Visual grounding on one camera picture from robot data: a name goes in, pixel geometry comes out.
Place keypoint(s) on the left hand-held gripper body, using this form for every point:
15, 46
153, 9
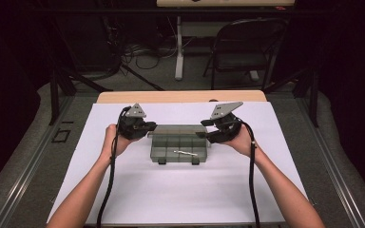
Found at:
133, 126

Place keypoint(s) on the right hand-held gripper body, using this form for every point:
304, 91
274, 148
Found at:
228, 128

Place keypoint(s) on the clear grey compartment box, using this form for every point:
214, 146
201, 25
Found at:
177, 142

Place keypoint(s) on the person's right hand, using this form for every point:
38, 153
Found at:
244, 144

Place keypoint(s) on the person's left hand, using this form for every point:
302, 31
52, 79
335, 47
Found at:
109, 144

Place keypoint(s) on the wooden table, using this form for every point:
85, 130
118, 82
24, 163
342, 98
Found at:
177, 96

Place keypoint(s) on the black tripod leg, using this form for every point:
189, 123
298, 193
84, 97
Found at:
142, 77

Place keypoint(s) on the black folding chair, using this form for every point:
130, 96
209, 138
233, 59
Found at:
234, 60

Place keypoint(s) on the white desk leg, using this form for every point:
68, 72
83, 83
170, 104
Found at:
179, 57

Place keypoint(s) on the black metal stand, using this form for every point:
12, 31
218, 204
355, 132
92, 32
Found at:
53, 101
313, 104

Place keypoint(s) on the light desk top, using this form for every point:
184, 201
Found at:
225, 3

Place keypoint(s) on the metal floor rail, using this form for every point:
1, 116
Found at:
29, 171
335, 171

